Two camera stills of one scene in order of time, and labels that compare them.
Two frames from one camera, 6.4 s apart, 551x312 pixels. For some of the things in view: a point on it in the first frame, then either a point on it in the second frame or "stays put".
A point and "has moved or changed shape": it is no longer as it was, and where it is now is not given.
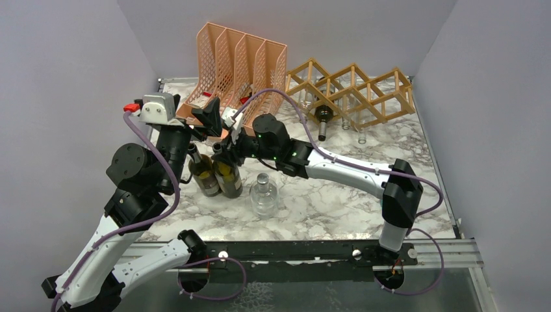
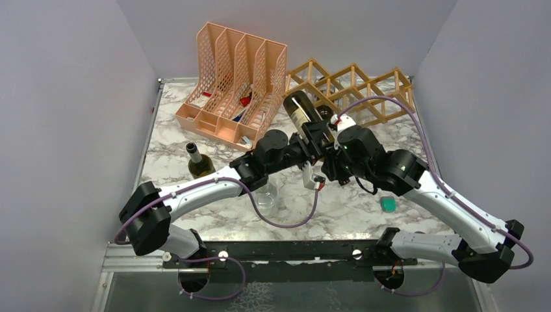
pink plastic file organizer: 244,75 stays put
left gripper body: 200,132 to 312,151
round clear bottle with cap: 264,197 stays put
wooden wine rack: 352,95 stays put
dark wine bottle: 228,177 has moved or changed shape
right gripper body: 245,147 to 340,166
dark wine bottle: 201,166 stays put
